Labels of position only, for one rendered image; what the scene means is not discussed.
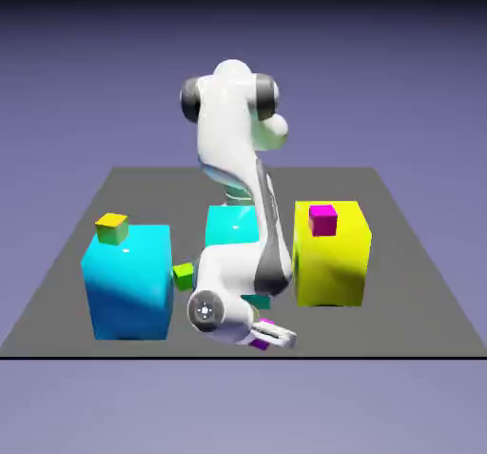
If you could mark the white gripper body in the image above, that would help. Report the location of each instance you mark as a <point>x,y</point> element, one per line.
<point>274,334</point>

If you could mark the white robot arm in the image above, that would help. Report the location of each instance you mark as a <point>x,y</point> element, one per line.
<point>224,134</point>

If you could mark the small purple cube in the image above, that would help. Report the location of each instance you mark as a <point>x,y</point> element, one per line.
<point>260,344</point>

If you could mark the small teal cube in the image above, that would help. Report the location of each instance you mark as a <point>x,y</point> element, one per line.
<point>260,301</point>

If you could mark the small green cube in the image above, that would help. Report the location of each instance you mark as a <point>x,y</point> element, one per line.
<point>184,276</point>

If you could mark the small magenta cube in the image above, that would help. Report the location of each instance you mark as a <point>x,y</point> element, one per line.
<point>323,221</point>

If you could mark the small yellow cube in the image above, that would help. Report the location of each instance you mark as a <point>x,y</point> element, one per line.
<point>111,228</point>

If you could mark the large yellow box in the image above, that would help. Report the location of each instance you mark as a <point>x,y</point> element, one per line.
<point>331,263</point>

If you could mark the large cyan box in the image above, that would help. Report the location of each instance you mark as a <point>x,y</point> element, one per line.
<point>228,227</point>
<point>127,286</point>

